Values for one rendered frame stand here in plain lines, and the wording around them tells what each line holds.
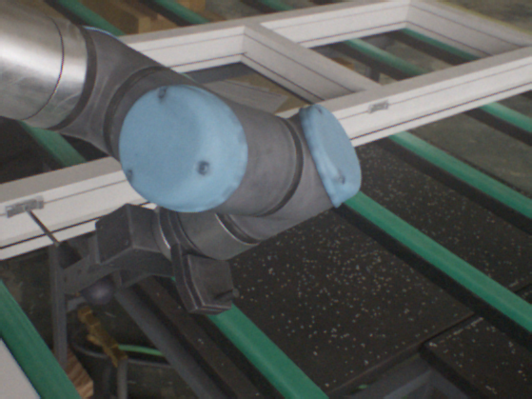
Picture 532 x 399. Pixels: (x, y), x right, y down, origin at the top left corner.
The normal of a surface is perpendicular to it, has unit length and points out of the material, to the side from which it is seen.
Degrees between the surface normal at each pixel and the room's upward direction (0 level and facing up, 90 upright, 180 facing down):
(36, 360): 0
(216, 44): 90
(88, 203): 90
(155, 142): 64
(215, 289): 46
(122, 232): 60
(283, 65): 90
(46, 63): 75
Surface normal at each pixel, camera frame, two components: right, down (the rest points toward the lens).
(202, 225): -0.43, 0.29
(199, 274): 0.76, -0.40
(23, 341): 0.10, -0.84
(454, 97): 0.61, 0.47
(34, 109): 0.37, 0.85
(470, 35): -0.78, 0.26
